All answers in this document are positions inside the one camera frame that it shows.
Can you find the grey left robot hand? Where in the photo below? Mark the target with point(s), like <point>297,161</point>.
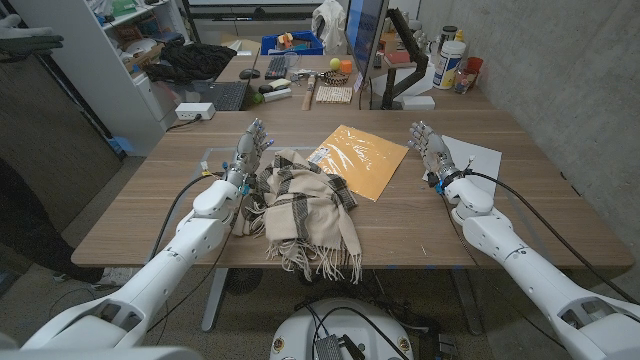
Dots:
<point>246,152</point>

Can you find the person gloved hand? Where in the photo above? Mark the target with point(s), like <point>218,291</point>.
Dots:
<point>25,42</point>

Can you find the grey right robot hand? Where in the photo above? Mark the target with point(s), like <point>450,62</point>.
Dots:
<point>436,152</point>

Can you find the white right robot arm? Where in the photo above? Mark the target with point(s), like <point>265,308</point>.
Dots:
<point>530,275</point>

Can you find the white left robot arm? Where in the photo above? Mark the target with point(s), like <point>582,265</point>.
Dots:
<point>165,265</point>

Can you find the yellow padded envelope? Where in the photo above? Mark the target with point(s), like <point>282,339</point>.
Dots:
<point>365,160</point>

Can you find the beige plaid fringed scarf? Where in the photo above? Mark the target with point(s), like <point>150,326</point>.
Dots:
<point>310,215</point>

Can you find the white paper sheet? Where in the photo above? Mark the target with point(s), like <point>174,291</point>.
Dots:
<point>477,157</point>

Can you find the white box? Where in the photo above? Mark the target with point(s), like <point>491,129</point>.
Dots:
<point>419,103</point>

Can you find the small green ball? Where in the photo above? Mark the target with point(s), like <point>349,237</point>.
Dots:
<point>257,98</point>

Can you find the black laptop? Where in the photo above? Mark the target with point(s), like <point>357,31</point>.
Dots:
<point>225,96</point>

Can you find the white rectangular block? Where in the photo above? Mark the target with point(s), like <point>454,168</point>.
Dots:
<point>277,95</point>

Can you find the white power strip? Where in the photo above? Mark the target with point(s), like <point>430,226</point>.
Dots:
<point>192,111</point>

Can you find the clear drinking glass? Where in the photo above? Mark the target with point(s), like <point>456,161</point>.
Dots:
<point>464,82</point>

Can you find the white shelf unit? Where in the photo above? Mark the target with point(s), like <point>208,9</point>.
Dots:
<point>95,75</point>

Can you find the black computer mouse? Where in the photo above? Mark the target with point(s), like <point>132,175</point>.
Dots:
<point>249,74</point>

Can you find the white wipes canister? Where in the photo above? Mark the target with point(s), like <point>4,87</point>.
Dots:
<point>447,65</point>

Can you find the small black keyboard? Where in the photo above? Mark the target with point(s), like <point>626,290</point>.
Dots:
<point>276,67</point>

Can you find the red cup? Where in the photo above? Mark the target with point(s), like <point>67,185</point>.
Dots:
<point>475,64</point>

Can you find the black clothing pile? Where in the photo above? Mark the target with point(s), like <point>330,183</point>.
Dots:
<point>195,61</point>

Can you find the woven bamboo mat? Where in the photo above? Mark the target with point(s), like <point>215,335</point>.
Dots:
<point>334,95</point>

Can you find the dark lid bottle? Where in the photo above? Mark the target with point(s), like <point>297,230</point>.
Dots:
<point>447,34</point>

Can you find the blue plastic bin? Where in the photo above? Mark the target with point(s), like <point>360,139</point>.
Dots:
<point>312,49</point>

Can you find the orange cube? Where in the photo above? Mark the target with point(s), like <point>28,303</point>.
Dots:
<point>346,67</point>

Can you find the blue plastic piece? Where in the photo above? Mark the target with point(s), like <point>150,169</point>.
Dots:
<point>121,145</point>

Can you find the yellow-green tennis ball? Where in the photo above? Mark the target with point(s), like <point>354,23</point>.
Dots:
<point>335,64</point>

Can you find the black round fan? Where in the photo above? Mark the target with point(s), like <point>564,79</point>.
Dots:
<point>244,280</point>

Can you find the computer monitor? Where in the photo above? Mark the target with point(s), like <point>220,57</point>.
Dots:
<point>365,30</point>

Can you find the grey table leg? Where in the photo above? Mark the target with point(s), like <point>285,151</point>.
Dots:
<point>467,302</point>
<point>215,300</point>

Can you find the white plastic bag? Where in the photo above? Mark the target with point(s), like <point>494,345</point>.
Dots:
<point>330,25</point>

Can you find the white sneaker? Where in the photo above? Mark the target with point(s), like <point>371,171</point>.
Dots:
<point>116,277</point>

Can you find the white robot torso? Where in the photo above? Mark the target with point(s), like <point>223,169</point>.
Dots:
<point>300,330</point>

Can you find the person dark trouser leg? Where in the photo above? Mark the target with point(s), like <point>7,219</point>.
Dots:
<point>35,230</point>

